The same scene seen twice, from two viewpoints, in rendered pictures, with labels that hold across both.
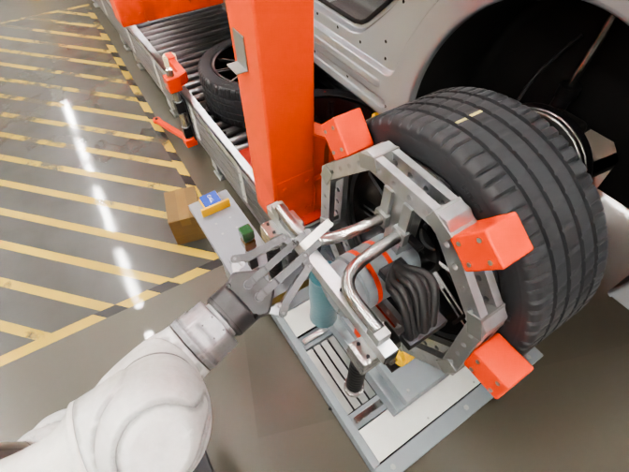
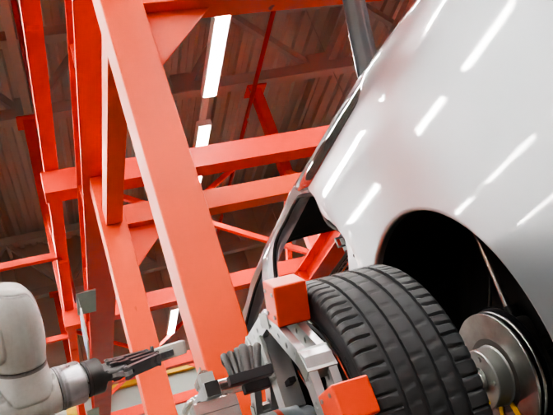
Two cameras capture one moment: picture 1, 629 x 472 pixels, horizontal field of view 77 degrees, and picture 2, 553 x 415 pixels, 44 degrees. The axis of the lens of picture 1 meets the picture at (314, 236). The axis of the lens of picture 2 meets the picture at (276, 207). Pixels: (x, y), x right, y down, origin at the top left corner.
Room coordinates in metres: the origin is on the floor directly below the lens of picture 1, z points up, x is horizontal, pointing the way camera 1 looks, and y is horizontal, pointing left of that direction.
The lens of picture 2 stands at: (-0.99, -0.64, 0.71)
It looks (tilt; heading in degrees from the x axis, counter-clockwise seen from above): 23 degrees up; 12
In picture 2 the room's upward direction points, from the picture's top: 20 degrees counter-clockwise
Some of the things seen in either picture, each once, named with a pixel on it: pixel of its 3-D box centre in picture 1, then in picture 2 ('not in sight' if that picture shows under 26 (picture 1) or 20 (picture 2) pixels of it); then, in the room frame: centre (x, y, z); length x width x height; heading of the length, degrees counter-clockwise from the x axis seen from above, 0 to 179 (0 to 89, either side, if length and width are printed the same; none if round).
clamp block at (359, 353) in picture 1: (373, 347); (215, 412); (0.30, -0.11, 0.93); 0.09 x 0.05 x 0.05; 123
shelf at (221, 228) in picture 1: (230, 232); not in sight; (0.97, 0.33, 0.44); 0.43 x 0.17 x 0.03; 33
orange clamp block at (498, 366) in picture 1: (496, 365); (347, 403); (0.29, -0.37, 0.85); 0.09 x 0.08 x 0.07; 33
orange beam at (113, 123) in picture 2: not in sight; (113, 137); (1.84, 0.64, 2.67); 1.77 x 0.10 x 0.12; 33
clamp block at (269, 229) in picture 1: (282, 229); not in sight; (0.58, 0.07, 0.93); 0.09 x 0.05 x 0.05; 123
